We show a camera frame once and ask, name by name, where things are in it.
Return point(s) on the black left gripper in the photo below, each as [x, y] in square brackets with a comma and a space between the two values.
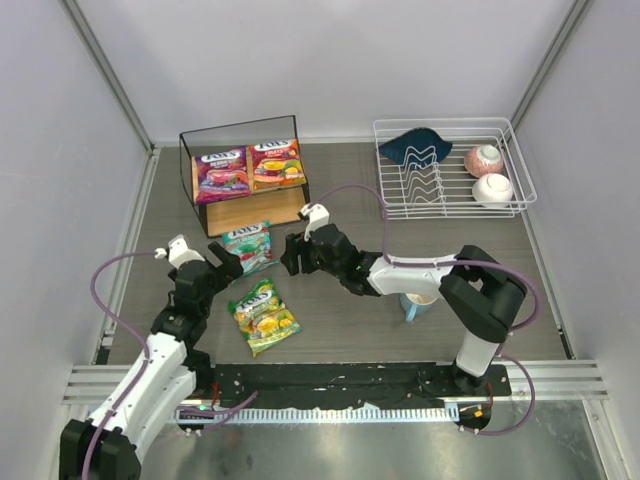
[216, 271]

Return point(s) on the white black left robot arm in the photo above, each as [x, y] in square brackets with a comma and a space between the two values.
[113, 441]

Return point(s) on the pink patterned bowl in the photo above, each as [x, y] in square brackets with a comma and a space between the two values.
[483, 159]

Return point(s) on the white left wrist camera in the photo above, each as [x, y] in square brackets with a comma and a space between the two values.
[178, 252]

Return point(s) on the teal Fox's blossom candy bag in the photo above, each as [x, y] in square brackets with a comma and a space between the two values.
[253, 245]

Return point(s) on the green Fox's spring tea bag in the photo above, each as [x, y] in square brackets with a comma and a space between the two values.
[263, 317]

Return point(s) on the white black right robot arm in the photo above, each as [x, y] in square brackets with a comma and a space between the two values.
[485, 296]

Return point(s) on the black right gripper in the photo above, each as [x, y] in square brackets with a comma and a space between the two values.
[304, 255]

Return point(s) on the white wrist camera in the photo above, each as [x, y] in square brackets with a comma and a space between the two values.
[316, 216]
[178, 252]

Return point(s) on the white bowl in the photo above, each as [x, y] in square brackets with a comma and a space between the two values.
[493, 191]

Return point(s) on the orange Fox's fruits candy bag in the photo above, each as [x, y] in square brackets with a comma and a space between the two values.
[276, 164]

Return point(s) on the dark blue plate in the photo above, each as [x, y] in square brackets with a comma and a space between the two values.
[416, 149]

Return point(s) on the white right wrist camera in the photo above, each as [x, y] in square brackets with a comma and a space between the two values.
[316, 216]

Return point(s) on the light blue mug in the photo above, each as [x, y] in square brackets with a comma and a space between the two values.
[415, 305]

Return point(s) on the white wire dish rack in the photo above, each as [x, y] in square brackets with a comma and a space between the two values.
[444, 189]

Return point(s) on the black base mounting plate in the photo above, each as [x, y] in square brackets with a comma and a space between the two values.
[338, 386]

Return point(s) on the purple Fox's berries candy bag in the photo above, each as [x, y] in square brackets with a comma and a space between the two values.
[221, 176]

